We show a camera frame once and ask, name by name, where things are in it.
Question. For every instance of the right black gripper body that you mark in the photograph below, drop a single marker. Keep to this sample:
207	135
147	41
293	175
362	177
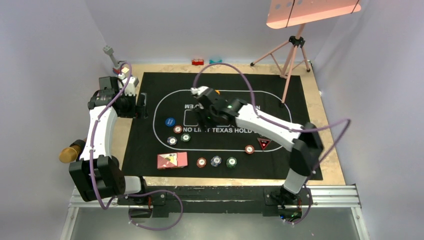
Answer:
208	117

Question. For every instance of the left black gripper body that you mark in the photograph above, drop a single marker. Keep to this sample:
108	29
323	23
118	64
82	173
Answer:
129	110

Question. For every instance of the blue round dealer button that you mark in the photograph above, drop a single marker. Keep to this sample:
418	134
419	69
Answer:
170	122

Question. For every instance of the blue poker chip stack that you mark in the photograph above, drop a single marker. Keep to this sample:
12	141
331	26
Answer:
216	161

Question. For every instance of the red poker chip stack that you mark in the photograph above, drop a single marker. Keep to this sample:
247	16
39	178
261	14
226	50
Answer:
201	162

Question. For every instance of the green poker chip stack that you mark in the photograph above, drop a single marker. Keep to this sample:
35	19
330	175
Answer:
231	162

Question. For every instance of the red triangular button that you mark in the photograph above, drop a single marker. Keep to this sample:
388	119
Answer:
263	142

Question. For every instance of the pink playing card box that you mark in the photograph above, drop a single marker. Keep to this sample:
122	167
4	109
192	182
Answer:
172	160

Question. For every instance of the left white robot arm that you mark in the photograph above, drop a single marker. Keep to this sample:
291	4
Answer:
96	172

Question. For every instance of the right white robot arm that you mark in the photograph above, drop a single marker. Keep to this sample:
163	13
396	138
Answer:
302	141

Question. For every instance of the colourful toy block train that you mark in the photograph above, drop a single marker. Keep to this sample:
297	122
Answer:
123	70

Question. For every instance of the teal small block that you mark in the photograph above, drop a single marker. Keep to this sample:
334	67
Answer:
215	59

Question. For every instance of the red small block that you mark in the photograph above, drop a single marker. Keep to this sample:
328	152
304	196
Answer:
197	62

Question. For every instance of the black poker table mat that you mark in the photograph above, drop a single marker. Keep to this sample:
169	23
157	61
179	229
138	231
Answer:
169	96

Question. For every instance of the gold microphone on stand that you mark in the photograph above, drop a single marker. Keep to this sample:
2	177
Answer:
73	152

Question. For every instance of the pink music stand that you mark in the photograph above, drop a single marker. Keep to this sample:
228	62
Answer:
289	13

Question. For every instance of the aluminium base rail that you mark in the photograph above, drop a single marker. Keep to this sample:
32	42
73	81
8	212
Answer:
220	213

